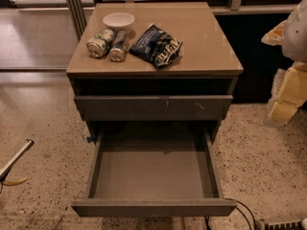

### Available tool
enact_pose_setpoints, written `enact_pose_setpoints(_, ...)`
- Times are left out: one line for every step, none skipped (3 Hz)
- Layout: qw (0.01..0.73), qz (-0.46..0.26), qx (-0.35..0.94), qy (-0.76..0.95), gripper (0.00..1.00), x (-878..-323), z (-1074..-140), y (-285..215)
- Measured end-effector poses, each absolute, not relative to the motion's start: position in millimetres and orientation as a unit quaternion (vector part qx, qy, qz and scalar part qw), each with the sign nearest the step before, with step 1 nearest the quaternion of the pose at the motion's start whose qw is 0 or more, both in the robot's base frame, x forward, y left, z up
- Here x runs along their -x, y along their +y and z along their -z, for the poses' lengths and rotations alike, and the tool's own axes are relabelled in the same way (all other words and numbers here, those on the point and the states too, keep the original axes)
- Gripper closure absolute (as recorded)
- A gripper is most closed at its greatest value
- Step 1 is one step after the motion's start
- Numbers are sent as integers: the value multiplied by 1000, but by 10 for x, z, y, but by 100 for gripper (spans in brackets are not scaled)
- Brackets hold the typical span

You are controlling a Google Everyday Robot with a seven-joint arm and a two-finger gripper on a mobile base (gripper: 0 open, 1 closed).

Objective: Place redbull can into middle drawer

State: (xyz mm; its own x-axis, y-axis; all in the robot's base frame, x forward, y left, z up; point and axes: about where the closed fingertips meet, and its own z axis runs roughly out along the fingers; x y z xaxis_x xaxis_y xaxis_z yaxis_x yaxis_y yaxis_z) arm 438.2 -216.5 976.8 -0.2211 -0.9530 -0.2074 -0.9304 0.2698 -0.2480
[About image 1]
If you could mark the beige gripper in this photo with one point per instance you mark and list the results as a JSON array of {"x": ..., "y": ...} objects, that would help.
[{"x": 295, "y": 35}]

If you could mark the blue silver redbull can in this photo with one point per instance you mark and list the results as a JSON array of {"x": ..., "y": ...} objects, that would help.
[{"x": 118, "y": 48}]

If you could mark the grey drawer cabinet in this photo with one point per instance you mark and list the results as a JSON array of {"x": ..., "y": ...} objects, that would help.
[{"x": 206, "y": 64}]

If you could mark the closed grey top drawer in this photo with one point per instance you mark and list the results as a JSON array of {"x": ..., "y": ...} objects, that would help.
[{"x": 153, "y": 108}]

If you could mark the open grey middle drawer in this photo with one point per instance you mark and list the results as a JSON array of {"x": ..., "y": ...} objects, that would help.
[{"x": 139, "y": 173}]

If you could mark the green white soda can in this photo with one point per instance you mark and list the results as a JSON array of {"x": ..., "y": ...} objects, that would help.
[{"x": 100, "y": 43}]

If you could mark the dark blue chip bag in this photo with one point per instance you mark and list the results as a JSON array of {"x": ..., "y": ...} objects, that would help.
[{"x": 156, "y": 47}]

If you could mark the white power strip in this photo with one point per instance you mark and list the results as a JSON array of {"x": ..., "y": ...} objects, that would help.
[{"x": 265, "y": 224}]

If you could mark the white ceramic bowl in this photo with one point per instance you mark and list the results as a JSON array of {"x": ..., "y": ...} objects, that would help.
[{"x": 119, "y": 21}]

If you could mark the blue tape piece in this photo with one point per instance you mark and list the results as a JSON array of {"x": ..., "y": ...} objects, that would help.
[{"x": 89, "y": 139}]

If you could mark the metal bar with yellow hook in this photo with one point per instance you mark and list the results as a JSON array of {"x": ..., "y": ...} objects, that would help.
[{"x": 4, "y": 172}]

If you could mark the metal window frame post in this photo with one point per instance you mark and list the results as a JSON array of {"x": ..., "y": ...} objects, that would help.
[{"x": 76, "y": 11}]

